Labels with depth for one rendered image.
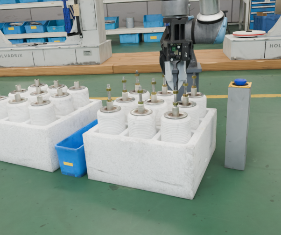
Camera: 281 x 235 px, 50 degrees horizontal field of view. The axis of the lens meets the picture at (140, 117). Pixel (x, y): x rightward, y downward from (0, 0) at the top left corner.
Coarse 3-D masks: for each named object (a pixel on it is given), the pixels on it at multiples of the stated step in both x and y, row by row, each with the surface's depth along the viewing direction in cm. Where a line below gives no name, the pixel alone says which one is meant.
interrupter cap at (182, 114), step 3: (168, 111) 98; (171, 111) 98; (180, 111) 97; (183, 111) 97; (165, 114) 96; (168, 114) 96; (171, 114) 96; (180, 114) 96; (183, 114) 95; (186, 114) 94; (165, 117) 94; (168, 117) 92; (171, 117) 93; (174, 117) 92; (177, 117) 92; (180, 117) 92; (183, 117) 92
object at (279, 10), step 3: (276, 0) 625; (279, 0) 624; (276, 3) 627; (279, 3) 626; (276, 6) 629; (279, 6) 628; (276, 9) 631; (279, 9) 630; (276, 12) 633; (279, 12) 632
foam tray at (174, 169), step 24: (216, 120) 122; (96, 144) 102; (120, 144) 98; (144, 144) 94; (168, 144) 92; (192, 144) 91; (96, 168) 106; (120, 168) 102; (144, 168) 97; (168, 168) 94; (192, 168) 90; (168, 192) 97; (192, 192) 93
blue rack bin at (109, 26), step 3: (105, 18) 582; (108, 18) 581; (111, 18) 581; (114, 18) 580; (117, 18) 564; (114, 21) 582; (117, 21) 564; (105, 24) 539; (108, 24) 539; (111, 24) 538; (114, 24) 539; (117, 24) 565; (105, 27) 542; (108, 27) 541; (111, 27) 541; (114, 27) 541; (117, 27) 566
